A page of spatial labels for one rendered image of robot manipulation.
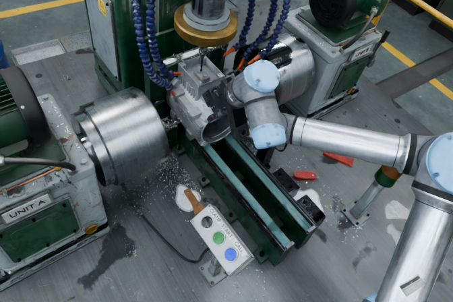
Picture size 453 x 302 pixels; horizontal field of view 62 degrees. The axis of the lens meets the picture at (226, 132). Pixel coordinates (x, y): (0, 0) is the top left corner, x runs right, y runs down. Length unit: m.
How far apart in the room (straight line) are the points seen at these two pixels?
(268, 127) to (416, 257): 0.38
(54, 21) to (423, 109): 3.00
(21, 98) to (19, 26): 2.61
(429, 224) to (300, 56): 0.75
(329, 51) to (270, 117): 0.61
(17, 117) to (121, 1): 0.46
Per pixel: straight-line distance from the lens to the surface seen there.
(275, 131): 0.84
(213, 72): 1.26
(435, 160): 0.80
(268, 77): 0.85
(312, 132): 0.95
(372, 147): 0.95
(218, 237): 0.97
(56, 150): 1.00
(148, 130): 1.06
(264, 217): 1.19
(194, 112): 1.19
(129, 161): 1.06
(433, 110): 3.38
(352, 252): 1.37
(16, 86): 0.89
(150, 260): 1.23
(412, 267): 0.85
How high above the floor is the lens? 1.95
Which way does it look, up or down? 50 degrees down
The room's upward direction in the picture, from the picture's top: 12 degrees clockwise
